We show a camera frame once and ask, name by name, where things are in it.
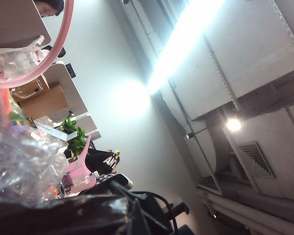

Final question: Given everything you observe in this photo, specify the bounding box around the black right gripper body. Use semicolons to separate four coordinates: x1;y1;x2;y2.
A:
126;191;190;235

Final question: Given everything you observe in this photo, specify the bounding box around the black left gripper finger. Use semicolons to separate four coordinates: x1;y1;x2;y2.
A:
177;224;199;235

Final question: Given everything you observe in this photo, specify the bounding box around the black garbage bag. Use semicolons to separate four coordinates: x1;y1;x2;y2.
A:
0;192;130;235

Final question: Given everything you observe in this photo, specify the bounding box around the white plastic shopping bag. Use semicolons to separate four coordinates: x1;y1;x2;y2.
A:
0;35;46;81

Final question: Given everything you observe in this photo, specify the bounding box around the person in checkered shirt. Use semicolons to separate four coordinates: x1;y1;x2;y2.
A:
95;172;120;184

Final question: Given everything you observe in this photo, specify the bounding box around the white ceiling pipe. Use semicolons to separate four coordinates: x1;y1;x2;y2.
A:
197;185;294;235

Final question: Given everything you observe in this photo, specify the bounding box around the pink plastic object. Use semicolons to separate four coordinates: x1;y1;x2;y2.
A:
61;135;98;190

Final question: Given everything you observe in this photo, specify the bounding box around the ceiling air vent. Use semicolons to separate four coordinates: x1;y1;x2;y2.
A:
236;141;275;180

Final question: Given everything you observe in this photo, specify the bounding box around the white desk divider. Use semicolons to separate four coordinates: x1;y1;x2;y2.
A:
73;115;101;141
43;61;89;118

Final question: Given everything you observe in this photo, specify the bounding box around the green potted plant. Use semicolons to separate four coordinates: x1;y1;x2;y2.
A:
60;117;88;156

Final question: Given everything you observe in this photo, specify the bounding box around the round bright ceiling lamp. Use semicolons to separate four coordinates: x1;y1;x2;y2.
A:
225;118;243;132

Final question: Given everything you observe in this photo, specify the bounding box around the crumpled clear plastic waste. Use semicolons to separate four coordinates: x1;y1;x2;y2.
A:
0;66;71;205

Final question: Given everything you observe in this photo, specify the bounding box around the brown cardboard box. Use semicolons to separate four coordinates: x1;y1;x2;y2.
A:
11;74;70;116

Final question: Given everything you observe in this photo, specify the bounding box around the black monitor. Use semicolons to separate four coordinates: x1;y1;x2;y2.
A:
65;63;77;78
41;45;67;59

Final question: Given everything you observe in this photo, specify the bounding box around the linear ceiling light strip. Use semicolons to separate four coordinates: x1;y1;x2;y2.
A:
146;0;227;96

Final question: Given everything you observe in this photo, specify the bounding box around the grey desk partition panel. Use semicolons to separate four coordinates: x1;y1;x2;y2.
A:
0;0;52;50

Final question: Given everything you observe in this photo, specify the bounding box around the metal ventilation duct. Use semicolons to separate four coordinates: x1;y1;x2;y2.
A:
170;0;294;122

